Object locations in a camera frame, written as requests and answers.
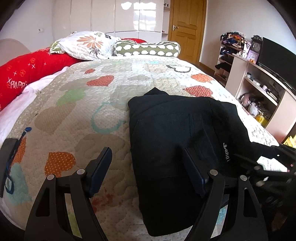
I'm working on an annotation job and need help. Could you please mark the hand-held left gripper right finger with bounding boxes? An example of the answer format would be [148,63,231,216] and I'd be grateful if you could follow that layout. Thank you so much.
[184,148,269,241]

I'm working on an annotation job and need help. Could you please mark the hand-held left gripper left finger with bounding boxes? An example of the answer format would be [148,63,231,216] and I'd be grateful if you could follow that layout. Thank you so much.
[23,146,113,241]

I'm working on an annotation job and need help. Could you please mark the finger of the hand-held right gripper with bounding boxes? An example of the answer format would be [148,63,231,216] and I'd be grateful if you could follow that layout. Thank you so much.
[233,153,288,180]

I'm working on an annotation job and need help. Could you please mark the black pants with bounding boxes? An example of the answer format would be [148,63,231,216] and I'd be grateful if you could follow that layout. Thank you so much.
[128,88,281,237]

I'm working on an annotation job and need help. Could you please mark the yellow box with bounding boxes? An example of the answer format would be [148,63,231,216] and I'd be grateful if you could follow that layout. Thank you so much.
[282,135,296,148]

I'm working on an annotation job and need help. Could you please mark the yellow bottles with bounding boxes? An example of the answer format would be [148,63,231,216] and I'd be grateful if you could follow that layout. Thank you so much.
[255,113,270,127]

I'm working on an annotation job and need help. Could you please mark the quilted patchwork bedspread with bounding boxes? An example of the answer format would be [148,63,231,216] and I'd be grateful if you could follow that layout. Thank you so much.
[0,56,280,241]

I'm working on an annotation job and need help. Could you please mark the beige shelving desk unit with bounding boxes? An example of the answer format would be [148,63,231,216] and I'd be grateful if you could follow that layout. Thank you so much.
[225,53,296,144]

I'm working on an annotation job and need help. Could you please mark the pile of soft toys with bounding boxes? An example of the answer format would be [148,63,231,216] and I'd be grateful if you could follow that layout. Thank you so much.
[238,92,264,117]

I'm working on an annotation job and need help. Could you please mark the black flat phone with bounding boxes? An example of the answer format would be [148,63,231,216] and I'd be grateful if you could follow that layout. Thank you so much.
[0,138,19,198]

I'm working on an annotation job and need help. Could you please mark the white fleece blanket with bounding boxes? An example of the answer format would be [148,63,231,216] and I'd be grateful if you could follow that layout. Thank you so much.
[0,66,70,150]

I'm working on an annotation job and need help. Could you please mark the black flat television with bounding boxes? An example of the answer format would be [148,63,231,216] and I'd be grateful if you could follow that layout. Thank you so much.
[257,37,296,91]

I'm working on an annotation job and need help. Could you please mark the open shelf with clothes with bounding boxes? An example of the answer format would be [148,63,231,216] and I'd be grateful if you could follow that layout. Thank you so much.
[214,32,252,88]

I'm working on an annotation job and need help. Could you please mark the ornate dark mantel clock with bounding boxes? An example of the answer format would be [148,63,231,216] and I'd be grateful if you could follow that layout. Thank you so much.
[251,35,263,55]

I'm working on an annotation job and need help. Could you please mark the red embroidered pillow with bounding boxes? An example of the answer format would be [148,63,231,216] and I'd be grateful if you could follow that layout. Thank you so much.
[0,38,147,112]

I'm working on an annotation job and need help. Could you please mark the white floral pillow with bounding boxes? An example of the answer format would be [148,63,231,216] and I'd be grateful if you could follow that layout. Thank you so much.
[50,31,122,61]

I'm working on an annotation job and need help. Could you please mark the green patterned bolster pillow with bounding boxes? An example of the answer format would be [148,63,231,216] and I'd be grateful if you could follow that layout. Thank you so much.
[113,40,181,57]

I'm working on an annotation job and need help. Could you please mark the wooden door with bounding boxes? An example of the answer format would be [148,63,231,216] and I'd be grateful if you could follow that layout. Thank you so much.
[167,0,207,63]

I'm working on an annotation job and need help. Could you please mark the pale padded headboard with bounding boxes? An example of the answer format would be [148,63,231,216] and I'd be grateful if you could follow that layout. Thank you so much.
[0,38,31,61]

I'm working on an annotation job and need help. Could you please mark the glossy white wardrobe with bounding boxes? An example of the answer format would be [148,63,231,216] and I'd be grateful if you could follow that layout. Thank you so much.
[53,0,171,42]

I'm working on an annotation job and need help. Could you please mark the blue lanyard with clip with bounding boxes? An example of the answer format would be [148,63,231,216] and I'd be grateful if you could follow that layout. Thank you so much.
[4,127,32,194]

